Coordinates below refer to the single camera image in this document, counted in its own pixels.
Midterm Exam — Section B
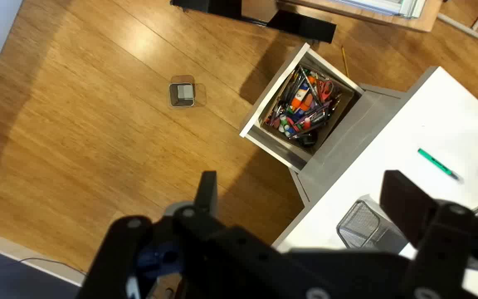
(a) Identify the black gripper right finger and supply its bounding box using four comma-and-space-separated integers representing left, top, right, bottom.
380, 169, 436, 247

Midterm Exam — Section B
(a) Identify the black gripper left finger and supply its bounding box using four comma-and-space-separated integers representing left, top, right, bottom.
194, 171, 217, 215

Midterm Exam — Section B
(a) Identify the grey mesh pen basket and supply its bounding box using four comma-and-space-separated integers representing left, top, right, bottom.
336, 196, 408, 254

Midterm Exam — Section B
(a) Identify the green pen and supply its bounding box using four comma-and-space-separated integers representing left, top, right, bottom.
416, 147, 459, 181

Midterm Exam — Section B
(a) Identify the white desk drawer unit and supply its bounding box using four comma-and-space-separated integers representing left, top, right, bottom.
290, 84, 406, 207

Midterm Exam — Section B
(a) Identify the pile of pens in drawer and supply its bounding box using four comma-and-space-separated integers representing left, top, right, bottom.
262, 64, 340, 147

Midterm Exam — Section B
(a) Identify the open white drawer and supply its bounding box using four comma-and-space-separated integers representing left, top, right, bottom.
238, 43, 363, 171

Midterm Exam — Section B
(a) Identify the black dark floor stand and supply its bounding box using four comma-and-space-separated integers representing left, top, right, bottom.
169, 0, 335, 43

